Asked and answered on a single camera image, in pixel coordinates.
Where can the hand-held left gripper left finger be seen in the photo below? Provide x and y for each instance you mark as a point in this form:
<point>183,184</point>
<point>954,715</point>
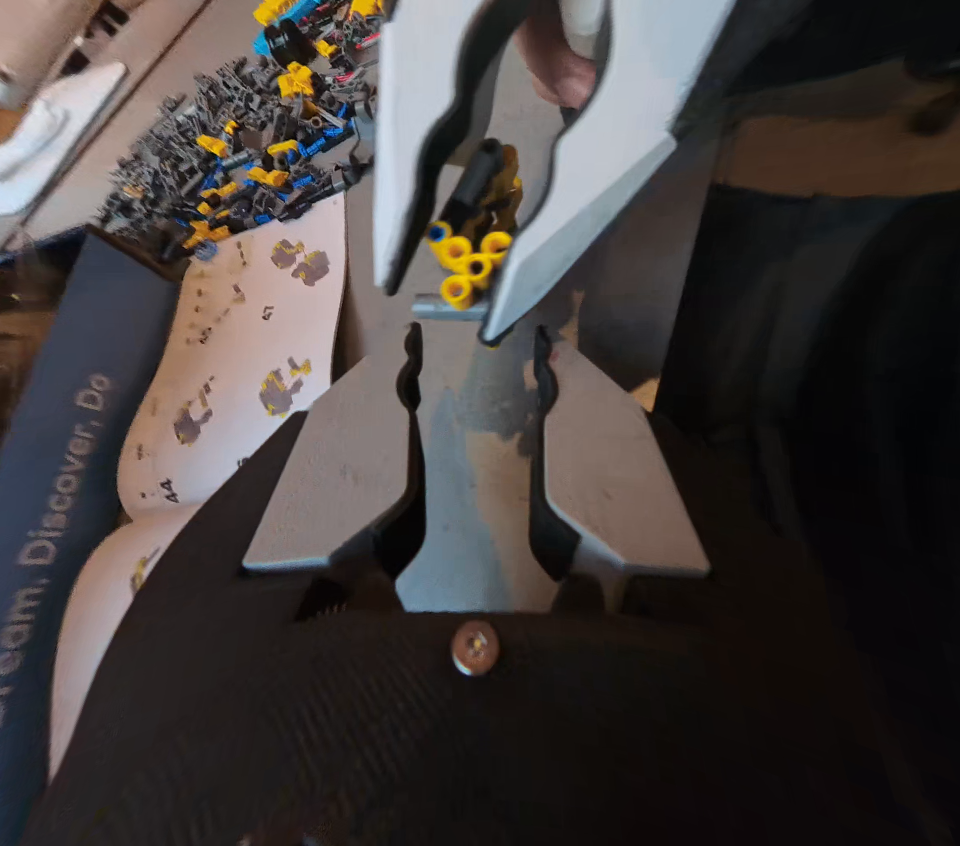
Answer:
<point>337,478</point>

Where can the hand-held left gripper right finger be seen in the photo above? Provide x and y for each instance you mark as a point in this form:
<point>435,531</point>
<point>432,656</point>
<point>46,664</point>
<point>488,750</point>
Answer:
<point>615,486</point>

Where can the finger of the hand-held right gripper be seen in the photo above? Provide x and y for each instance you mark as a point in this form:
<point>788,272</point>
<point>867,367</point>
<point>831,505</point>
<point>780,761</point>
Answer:
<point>660,50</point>
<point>435,20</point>

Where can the yellow grey brick assembly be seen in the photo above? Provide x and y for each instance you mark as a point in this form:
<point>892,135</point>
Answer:
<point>450,309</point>

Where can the yellow brick beam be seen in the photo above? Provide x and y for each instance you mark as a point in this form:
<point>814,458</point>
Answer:
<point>442,245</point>

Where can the yellow three-hole connector brick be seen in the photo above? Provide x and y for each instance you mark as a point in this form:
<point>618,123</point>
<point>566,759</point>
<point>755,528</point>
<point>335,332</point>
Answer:
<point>480,268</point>

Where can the grey desk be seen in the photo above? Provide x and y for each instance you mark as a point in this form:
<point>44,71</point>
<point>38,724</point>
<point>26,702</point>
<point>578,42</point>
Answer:
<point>465,486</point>

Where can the person's right hand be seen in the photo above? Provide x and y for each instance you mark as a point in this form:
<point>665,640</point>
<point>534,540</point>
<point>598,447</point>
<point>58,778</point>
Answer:
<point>562,69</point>

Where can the open instruction booklet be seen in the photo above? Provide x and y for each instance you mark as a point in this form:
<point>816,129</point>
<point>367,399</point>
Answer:
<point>225,351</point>

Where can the person's body in black clothing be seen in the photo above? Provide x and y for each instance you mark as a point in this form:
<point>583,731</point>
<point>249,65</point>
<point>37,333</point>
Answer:
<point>825,411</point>

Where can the pile of loose brick pieces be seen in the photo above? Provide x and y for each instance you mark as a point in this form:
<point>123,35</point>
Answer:
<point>240,148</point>

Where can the blue cardboard box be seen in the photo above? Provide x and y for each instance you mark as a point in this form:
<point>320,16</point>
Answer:
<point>60,448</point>

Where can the wooden book stand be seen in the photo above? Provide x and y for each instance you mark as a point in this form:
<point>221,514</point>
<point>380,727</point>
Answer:
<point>45,35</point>

